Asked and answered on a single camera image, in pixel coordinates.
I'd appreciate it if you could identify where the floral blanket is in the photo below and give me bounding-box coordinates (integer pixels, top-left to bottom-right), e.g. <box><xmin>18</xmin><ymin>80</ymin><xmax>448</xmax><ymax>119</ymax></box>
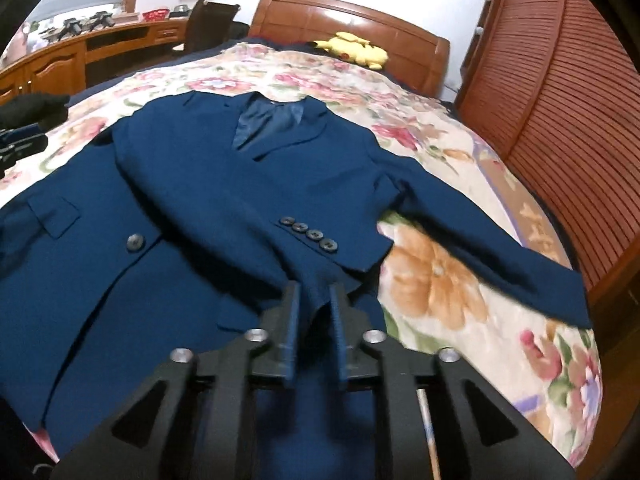
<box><xmin>0</xmin><ymin>40</ymin><xmax>603</xmax><ymax>466</ymax></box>

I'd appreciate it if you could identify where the black chair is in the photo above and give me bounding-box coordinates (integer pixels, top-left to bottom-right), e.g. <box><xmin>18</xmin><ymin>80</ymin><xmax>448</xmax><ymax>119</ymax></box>
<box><xmin>172</xmin><ymin>0</ymin><xmax>242</xmax><ymax>57</ymax></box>

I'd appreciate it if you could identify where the thin white rod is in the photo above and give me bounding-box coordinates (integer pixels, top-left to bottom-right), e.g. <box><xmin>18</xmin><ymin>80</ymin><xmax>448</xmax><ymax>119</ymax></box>
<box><xmin>416</xmin><ymin>389</ymin><xmax>443</xmax><ymax>480</ymax></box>

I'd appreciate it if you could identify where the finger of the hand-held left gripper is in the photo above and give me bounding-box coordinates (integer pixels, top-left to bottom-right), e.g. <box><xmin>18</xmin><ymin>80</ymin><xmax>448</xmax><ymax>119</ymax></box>
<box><xmin>0</xmin><ymin>122</ymin><xmax>42</xmax><ymax>144</ymax></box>
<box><xmin>0</xmin><ymin>135</ymin><xmax>49</xmax><ymax>178</ymax></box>

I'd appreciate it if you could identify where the black cloth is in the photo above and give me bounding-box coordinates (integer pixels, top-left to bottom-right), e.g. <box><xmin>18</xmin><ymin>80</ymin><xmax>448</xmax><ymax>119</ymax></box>
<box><xmin>0</xmin><ymin>93</ymin><xmax>71</xmax><ymax>131</ymax></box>

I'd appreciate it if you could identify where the wooden desk cabinet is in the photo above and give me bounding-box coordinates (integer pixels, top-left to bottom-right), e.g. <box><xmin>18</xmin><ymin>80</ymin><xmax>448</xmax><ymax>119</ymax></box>
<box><xmin>0</xmin><ymin>10</ymin><xmax>192</xmax><ymax>107</ymax></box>

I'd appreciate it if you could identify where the blue suit jacket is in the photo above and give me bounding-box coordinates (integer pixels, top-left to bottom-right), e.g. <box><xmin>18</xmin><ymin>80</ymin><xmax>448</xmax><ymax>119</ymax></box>
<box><xmin>0</xmin><ymin>91</ymin><xmax>593</xmax><ymax>480</ymax></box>

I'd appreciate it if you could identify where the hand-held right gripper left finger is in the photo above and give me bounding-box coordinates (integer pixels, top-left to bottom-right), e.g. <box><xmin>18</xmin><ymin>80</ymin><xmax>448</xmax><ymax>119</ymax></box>
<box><xmin>50</xmin><ymin>280</ymin><xmax>303</xmax><ymax>480</ymax></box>

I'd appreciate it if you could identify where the group of black gadgets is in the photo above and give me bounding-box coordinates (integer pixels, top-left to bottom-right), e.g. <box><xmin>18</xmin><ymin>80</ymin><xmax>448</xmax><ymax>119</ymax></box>
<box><xmin>39</xmin><ymin>10</ymin><xmax>115</xmax><ymax>42</ymax></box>

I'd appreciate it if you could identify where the wooden bed headboard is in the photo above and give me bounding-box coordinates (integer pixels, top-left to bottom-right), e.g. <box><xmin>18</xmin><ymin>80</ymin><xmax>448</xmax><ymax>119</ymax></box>
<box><xmin>248</xmin><ymin>0</ymin><xmax>451</xmax><ymax>98</ymax></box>

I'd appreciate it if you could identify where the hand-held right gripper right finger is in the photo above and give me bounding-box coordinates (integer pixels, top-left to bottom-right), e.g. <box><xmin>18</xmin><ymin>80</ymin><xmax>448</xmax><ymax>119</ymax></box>
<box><xmin>327</xmin><ymin>280</ymin><xmax>576</xmax><ymax>480</ymax></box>

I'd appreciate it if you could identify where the yellow plush toy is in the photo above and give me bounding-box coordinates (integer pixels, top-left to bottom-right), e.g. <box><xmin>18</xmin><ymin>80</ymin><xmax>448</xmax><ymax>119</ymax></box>
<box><xmin>307</xmin><ymin>31</ymin><xmax>390</xmax><ymax>71</ymax></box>

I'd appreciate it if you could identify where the wooden louvered wardrobe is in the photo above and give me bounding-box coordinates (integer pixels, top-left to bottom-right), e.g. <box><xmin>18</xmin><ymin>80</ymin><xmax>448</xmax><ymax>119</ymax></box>
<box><xmin>455</xmin><ymin>0</ymin><xmax>640</xmax><ymax>311</ymax></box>

